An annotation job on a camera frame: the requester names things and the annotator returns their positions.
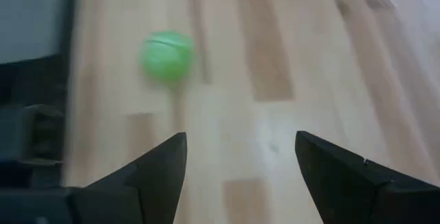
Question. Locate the dark grey camera box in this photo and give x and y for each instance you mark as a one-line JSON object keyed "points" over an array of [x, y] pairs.
{"points": [[27, 138]]}

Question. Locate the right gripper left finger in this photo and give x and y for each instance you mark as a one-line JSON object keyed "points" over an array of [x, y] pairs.
{"points": [[151, 189]]}

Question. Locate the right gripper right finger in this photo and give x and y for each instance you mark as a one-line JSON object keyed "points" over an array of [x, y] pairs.
{"points": [[343, 189]]}

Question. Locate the green cabbage toy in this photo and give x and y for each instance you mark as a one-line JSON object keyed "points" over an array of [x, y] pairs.
{"points": [[166, 57]]}

